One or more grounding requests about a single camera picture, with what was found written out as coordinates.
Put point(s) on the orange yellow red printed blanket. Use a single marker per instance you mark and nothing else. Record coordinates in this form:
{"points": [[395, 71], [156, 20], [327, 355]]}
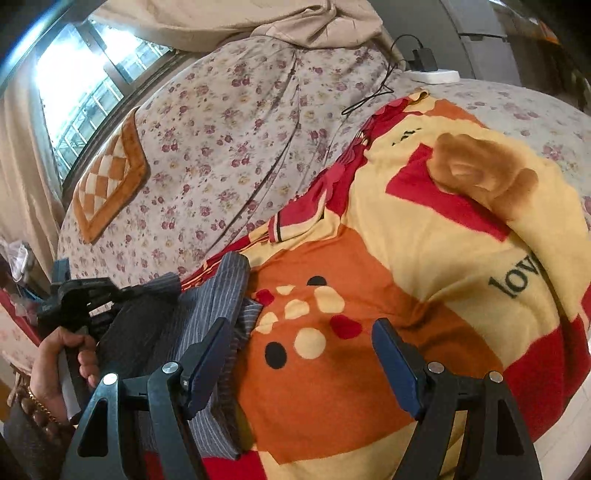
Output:
{"points": [[369, 258]]}

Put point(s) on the floral bed sheet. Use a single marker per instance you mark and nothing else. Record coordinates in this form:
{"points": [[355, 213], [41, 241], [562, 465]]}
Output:
{"points": [[231, 138]]}

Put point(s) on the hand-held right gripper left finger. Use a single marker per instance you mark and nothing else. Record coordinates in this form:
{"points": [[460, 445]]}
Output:
{"points": [[207, 364]]}

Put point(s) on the orange checkered pillow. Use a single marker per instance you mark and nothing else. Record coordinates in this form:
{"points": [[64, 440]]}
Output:
{"points": [[111, 180]]}

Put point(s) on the grey cabinet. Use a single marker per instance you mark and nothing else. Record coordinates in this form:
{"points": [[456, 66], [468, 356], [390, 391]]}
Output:
{"points": [[461, 32]]}

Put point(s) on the person's left forearm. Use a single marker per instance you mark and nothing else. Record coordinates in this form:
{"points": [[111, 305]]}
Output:
{"points": [[32, 443]]}

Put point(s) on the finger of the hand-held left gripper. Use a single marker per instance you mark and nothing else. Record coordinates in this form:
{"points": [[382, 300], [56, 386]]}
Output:
{"points": [[131, 294]]}

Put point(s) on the beige curtain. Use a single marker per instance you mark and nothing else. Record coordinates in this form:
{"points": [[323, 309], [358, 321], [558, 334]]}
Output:
{"points": [[23, 175]]}

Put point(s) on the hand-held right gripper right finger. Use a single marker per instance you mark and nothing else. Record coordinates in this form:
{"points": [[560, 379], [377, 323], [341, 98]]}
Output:
{"points": [[397, 369]]}

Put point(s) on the barred window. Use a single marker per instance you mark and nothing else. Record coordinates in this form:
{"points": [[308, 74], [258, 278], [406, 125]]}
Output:
{"points": [[87, 92]]}

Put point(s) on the beige quilt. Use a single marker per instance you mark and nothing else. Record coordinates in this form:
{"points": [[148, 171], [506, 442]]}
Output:
{"points": [[231, 18]]}

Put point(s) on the person's left hand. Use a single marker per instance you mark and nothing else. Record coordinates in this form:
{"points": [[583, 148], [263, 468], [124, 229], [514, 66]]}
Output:
{"points": [[53, 369]]}

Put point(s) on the grey-blue striped shirt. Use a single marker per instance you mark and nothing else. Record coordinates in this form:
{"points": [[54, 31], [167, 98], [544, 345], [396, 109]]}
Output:
{"points": [[207, 300]]}

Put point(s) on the black charger plug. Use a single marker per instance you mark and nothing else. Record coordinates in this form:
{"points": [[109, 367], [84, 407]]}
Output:
{"points": [[424, 60]]}

